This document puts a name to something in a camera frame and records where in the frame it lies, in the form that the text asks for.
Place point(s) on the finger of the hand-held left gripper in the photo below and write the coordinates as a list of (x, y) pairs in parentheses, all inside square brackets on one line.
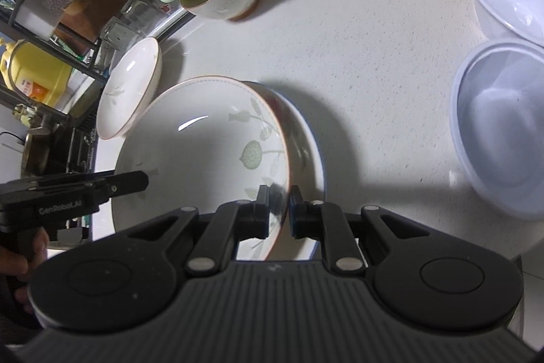
[(127, 181)]

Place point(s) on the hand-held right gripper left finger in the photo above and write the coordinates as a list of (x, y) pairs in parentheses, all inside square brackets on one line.
[(264, 214)]

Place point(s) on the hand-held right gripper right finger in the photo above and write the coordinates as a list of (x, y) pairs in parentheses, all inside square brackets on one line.
[(292, 215)]

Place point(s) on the blue rim ceramic bowl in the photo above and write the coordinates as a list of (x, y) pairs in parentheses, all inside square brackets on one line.
[(307, 159)]

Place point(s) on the leaf print ceramic bowl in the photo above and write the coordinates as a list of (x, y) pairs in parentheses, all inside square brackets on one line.
[(191, 159)]

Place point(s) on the person's left hand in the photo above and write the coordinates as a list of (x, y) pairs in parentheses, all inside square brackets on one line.
[(15, 263)]

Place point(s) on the gold rim white plate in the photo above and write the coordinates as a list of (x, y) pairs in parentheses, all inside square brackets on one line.
[(127, 91)]

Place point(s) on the yellow plastic jug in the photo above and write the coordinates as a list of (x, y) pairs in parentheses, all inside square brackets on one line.
[(34, 69)]

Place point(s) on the clear glass container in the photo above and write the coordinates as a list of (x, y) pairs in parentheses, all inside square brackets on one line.
[(121, 33), (148, 12)]

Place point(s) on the black metal shelf rack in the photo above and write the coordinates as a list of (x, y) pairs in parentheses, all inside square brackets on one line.
[(12, 29)]

